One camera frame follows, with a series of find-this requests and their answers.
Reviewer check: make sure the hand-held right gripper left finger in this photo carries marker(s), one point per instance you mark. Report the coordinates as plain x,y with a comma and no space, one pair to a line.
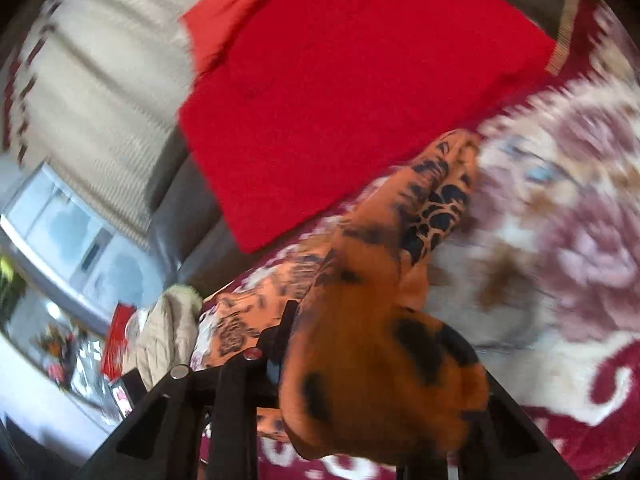
272,370

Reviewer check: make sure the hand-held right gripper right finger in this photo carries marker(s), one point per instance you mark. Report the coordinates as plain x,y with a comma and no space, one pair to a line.
515,440

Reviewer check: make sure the orange black floral garment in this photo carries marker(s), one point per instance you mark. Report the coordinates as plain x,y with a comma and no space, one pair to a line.
380,360

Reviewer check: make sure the red packet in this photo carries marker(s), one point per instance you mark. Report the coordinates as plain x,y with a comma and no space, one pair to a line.
117,340

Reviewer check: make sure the beige jacket with fur trim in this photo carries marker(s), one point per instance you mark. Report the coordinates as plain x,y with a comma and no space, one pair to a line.
165,330

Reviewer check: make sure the flower bouquet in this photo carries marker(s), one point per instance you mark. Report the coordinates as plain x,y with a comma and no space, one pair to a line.
57,355

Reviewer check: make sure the glass window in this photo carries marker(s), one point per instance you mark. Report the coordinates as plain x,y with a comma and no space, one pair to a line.
75,240

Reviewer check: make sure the dark leather sofa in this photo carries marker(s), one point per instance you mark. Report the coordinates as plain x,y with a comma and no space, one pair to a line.
195,220

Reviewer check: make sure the floral plush blanket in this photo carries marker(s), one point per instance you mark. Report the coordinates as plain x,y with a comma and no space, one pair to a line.
575,270

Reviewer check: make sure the red knit cloth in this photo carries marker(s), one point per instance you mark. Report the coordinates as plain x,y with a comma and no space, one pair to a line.
360,90

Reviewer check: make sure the orange-red cloth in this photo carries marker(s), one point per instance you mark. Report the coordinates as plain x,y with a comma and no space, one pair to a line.
220,25

